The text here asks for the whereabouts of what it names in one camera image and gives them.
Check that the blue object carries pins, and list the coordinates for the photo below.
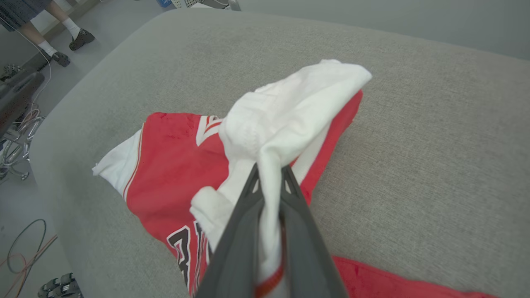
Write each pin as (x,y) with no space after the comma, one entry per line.
(164,3)

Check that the person leg with white sock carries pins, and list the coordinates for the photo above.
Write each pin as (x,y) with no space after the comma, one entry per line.
(66,18)
(39,41)

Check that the grey metal partition leg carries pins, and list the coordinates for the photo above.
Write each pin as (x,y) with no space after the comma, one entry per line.
(235,5)

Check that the black shoe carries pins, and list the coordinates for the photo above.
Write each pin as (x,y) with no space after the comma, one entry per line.
(82,39)
(61,59)

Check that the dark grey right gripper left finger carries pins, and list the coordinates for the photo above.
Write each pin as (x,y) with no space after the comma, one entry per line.
(236,256)

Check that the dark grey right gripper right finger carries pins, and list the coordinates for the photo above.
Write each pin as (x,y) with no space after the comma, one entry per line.
(306,265)

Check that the dark shorts of person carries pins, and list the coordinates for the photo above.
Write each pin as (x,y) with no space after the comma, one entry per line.
(20,10)

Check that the grey black socket strip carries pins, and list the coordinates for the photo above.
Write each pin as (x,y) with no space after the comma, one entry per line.
(62,285)

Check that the grey fabric sofa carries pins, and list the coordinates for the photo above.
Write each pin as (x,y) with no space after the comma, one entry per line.
(414,165)

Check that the red basketball jersey white trim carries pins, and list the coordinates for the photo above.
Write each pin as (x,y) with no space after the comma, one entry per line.
(174,165)

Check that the black curved seat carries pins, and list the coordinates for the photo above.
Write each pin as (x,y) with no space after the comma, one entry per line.
(16,95)

